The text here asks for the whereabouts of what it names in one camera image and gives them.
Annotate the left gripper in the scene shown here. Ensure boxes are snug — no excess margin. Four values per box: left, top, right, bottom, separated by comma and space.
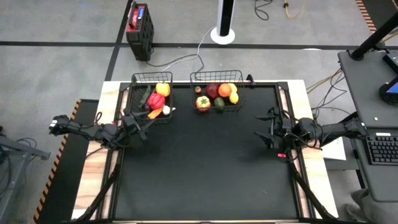
123, 111, 156, 142

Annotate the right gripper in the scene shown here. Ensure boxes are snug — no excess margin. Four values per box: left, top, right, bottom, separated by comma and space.
253, 108, 296, 150

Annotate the orange yellow elongated vegetable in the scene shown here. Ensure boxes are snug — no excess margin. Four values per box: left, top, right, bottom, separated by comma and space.
147, 107, 164, 120

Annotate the red bell pepper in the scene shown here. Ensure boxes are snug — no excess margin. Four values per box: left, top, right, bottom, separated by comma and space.
147, 93, 166, 110

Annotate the yellow bell pepper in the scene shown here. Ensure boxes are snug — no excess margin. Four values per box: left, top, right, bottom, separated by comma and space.
155, 82, 171, 98

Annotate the green avocado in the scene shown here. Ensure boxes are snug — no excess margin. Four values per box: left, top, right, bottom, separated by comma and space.
214, 96, 226, 111

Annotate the orange fruit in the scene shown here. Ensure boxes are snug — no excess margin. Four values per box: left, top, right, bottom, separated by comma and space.
218, 83, 233, 98

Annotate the orange persimmon green calyx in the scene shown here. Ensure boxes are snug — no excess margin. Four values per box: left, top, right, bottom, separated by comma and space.
195, 95, 211, 113

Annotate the dark red apple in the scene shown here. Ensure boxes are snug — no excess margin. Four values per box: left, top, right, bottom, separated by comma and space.
205, 83, 220, 100

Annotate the white paper sheet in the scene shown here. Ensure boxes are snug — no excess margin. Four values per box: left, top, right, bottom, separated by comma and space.
322, 136, 348, 161

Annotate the black red toolbox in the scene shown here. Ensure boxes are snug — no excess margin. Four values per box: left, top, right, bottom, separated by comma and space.
125, 1, 155, 62

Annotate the hazard striped floor mat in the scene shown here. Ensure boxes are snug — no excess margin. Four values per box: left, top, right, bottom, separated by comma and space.
30, 98, 100, 224
355, 0, 398, 35

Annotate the grey desk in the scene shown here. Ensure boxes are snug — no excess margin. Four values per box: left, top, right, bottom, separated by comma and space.
337, 49, 398, 203

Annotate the black pole white base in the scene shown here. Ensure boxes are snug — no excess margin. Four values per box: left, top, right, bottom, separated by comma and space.
210, 0, 236, 45

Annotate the black keyboard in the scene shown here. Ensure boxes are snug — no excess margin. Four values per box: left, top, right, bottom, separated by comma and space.
364, 132, 398, 166

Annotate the person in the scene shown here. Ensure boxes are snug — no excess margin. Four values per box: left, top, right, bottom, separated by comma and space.
341, 188, 377, 224

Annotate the grey metal stand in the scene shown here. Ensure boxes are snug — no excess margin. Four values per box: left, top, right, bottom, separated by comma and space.
0, 124, 50, 224

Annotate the black round device blue screen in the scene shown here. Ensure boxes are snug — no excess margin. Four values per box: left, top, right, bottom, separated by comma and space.
378, 76, 398, 106

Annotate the black desk pole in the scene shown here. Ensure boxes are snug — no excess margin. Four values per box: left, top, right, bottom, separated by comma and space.
349, 11, 398, 62

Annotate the black box on desk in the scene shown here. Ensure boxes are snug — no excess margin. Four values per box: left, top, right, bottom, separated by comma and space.
382, 51, 398, 74

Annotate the narrow black wire basket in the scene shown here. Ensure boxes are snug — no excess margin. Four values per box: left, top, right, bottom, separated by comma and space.
131, 72, 174, 122

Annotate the black floor cable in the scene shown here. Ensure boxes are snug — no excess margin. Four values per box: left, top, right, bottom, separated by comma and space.
254, 0, 274, 22
310, 70, 352, 118
145, 53, 206, 82

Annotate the tan floor cable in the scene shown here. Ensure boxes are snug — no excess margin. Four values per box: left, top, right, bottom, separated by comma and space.
306, 68, 343, 94

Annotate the wide black wire basket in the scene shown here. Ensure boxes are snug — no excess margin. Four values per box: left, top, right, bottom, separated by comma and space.
189, 70, 245, 113

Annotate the white floor cable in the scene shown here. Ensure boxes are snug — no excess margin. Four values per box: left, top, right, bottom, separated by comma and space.
160, 26, 217, 72

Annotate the yellow floor cable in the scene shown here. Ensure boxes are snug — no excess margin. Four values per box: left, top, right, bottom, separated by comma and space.
282, 0, 308, 19

